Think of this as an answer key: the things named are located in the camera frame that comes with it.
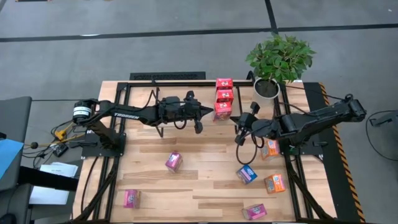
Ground black floor grate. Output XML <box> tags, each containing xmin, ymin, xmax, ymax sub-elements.
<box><xmin>129</xmin><ymin>71</ymin><xmax>206</xmax><ymax>81</ymax></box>

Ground black aluminium table frame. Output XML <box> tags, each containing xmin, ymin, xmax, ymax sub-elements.
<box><xmin>74</xmin><ymin>80</ymin><xmax>336</xmax><ymax>224</ymax></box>

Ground black floor cable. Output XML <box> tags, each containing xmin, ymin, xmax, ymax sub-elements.
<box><xmin>365</xmin><ymin>109</ymin><xmax>398</xmax><ymax>162</ymax></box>

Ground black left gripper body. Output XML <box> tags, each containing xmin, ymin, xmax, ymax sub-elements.
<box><xmin>180</xmin><ymin>90</ymin><xmax>203</xmax><ymax>134</ymax></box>

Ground blue Frosted Flakes cereal box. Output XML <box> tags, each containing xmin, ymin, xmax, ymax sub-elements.
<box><xmin>235</xmin><ymin>163</ymin><xmax>258</xmax><ymax>185</ymax></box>

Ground wooden shelf black metal legs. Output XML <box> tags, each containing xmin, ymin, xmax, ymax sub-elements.
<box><xmin>153</xmin><ymin>84</ymin><xmax>244</xmax><ymax>139</ymax></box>

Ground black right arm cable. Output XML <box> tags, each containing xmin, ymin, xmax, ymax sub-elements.
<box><xmin>279</xmin><ymin>83</ymin><xmax>349</xmax><ymax>102</ymax></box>

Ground black bar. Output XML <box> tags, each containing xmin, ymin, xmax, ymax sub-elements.
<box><xmin>18</xmin><ymin>166</ymin><xmax>79</xmax><ymax>192</ymax></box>

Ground grey floor stand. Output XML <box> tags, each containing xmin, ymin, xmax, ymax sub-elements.
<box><xmin>369</xmin><ymin>109</ymin><xmax>398</xmax><ymax>128</ymax></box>

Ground white plant pot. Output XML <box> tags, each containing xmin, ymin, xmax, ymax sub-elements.
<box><xmin>251</xmin><ymin>77</ymin><xmax>281</xmax><ymax>108</ymax></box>

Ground blue panel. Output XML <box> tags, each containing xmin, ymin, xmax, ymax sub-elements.
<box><xmin>0</xmin><ymin>138</ymin><xmax>25</xmax><ymax>181</ymax></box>

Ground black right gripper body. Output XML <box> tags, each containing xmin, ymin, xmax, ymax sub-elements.
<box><xmin>235</xmin><ymin>101</ymin><xmax>265</xmax><ymax>146</ymax></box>

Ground yellow cable connector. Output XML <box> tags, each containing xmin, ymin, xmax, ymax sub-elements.
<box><xmin>54</xmin><ymin>114</ymin><xmax>94</xmax><ymax>141</ymax></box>

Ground white paper sheet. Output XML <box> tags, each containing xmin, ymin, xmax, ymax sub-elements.
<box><xmin>29</xmin><ymin>161</ymin><xmax>79</xmax><ymax>206</ymax></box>

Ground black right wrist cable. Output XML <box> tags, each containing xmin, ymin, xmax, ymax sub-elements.
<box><xmin>235</xmin><ymin>132</ymin><xmax>266</xmax><ymax>166</ymax></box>

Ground black mat hazard stripe edge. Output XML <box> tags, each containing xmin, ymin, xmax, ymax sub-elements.
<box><xmin>303</xmin><ymin>82</ymin><xmax>367</xmax><ymax>224</ymax></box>

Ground orange Mini Wheats cereal box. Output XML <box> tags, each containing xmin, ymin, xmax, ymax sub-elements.
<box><xmin>260</xmin><ymin>139</ymin><xmax>281</xmax><ymax>161</ymax></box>
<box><xmin>264</xmin><ymin>173</ymin><xmax>287</xmax><ymax>195</ymax></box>

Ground purple Raisin Bran cereal box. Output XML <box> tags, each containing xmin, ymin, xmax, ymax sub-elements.
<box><xmin>241</xmin><ymin>203</ymin><xmax>268</xmax><ymax>221</ymax></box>
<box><xmin>123</xmin><ymin>189</ymin><xmax>142</xmax><ymax>209</ymax></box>
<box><xmin>165</xmin><ymin>151</ymin><xmax>183</xmax><ymax>174</ymax></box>

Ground small black device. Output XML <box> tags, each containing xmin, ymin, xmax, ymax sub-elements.
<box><xmin>52</xmin><ymin>143</ymin><xmax>69</xmax><ymax>158</ymax></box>

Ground grey chair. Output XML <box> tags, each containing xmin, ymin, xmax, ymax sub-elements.
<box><xmin>0</xmin><ymin>95</ymin><xmax>34</xmax><ymax>224</ymax></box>

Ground red Froot Loops cereal box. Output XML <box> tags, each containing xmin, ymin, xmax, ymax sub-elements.
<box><xmin>213</xmin><ymin>101</ymin><xmax>233</xmax><ymax>122</ymax></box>
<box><xmin>215</xmin><ymin>89</ymin><xmax>234</xmax><ymax>103</ymax></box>
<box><xmin>215</xmin><ymin>77</ymin><xmax>234</xmax><ymax>90</ymax></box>

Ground green leafy plant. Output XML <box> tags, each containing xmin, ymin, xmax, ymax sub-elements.
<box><xmin>245</xmin><ymin>33</ymin><xmax>317</xmax><ymax>86</ymax></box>

